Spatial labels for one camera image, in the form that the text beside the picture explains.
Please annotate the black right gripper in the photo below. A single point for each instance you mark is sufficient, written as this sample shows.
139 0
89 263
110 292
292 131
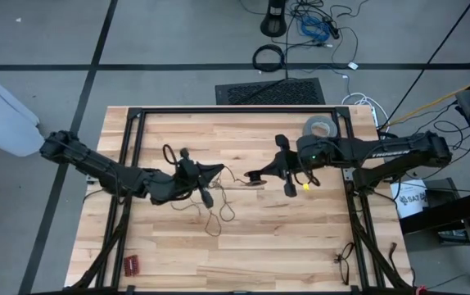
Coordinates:
288 164

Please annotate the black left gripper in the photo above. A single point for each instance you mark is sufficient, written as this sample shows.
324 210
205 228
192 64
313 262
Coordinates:
189 176

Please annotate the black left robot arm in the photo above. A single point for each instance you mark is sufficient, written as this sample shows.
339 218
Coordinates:
96 168

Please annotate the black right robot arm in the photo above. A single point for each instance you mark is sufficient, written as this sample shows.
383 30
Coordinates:
382 151

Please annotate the black floor vent grate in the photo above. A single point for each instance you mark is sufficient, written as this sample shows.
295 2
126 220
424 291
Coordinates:
269 92

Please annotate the red screw bit box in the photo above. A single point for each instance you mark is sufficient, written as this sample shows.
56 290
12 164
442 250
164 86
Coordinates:
132 265

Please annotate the white printed paper sheet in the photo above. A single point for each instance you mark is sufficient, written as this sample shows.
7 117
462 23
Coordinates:
411 201

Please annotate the black floor stand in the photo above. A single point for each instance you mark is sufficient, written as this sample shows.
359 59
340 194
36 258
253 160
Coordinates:
274 20

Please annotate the black power strip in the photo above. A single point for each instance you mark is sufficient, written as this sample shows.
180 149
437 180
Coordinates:
333 29

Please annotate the black table beam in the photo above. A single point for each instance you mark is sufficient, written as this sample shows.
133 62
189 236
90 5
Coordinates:
444 213

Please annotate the black diagonal rig pole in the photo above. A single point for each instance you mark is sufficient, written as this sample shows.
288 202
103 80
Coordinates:
427 64

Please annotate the white cylindrical bin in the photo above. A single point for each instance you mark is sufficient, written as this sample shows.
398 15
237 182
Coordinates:
1 119

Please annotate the black aluminium table frame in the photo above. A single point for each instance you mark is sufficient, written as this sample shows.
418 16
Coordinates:
235 110

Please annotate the grey duct tape roll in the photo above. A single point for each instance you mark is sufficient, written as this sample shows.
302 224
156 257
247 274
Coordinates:
321 123

